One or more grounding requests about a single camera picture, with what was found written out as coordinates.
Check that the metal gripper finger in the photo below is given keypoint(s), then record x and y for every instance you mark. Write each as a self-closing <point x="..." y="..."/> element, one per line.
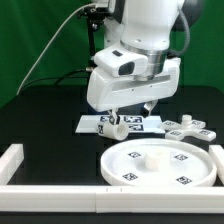
<point x="148" y="107"/>
<point x="114" y="118"/>

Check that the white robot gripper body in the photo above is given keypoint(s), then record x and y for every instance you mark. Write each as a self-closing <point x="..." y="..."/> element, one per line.
<point x="106" y="92"/>

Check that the white cross-shaped table base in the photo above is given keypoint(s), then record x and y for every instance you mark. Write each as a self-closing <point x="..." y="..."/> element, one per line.
<point x="188" y="127"/>

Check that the white round table top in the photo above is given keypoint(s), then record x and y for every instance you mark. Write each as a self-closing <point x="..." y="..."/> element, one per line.
<point x="157" y="163"/>

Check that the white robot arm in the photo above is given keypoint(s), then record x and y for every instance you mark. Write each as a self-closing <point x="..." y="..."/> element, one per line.
<point x="158" y="29"/>

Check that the white marker sheet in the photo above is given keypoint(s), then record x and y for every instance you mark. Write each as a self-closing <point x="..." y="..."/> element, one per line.
<point x="136" y="124"/>

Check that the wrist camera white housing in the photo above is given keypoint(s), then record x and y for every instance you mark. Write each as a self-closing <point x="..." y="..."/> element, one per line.
<point x="117" y="61"/>

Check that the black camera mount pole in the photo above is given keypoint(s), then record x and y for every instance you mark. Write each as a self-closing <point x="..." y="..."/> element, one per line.
<point x="94" y="16"/>

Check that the white U-shaped frame fence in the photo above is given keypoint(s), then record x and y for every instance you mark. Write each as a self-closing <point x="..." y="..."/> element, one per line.
<point x="100" y="199"/>

